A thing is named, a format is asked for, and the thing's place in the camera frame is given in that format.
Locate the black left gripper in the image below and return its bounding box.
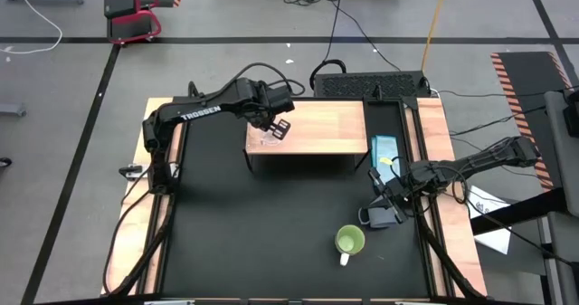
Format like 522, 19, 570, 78
246, 79, 297, 142

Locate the grey desk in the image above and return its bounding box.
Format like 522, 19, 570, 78
542, 89, 579, 305

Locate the blue packet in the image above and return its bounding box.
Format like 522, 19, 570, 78
370, 134, 401, 185

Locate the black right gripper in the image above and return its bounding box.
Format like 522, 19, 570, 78
361, 167, 413, 224

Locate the white paper sheet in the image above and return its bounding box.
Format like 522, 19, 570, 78
464, 185, 513, 256

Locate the black cable sleeve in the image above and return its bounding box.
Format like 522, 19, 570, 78
101, 189, 177, 297
412, 200, 488, 300

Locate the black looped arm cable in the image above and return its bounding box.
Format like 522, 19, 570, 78
212, 61, 307, 99

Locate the black and silver clamp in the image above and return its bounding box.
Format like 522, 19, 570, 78
118, 163, 147, 182

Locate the yellow cable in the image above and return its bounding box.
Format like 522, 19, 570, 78
420, 0, 451, 73

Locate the black aluminium frame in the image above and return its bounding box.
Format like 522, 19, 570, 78
144, 81, 453, 305

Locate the red and black cart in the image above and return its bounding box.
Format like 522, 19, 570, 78
103, 0, 163, 46

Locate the grey table foot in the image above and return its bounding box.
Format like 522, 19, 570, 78
0, 103, 27, 118

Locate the black floor cable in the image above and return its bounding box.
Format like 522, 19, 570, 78
308, 0, 349, 91
432, 83, 579, 100

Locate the wooden shelf with black legs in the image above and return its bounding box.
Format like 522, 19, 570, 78
242, 100, 370, 174

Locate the white cable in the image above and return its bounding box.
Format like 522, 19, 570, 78
0, 0, 64, 56

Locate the blue-grey mug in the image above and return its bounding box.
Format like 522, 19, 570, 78
357, 205, 401, 231

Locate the green ribbed mug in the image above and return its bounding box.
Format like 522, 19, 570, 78
334, 224, 367, 268

